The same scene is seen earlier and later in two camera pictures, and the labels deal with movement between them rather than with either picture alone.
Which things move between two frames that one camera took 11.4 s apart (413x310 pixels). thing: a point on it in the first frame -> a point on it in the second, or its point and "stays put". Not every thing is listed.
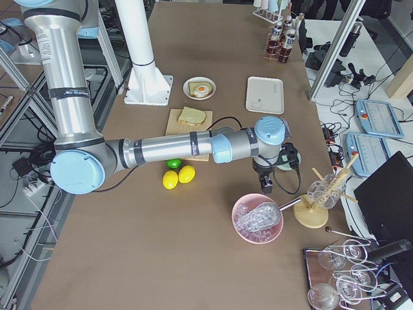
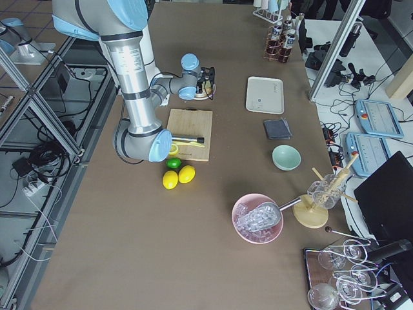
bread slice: x=192 y=115 -> x=208 y=87
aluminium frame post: x=332 y=59 stays put
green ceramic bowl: x=284 y=166 stays put
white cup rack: x=270 y=10 stays put
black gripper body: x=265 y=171 -> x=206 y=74
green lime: x=173 y=163 stays put
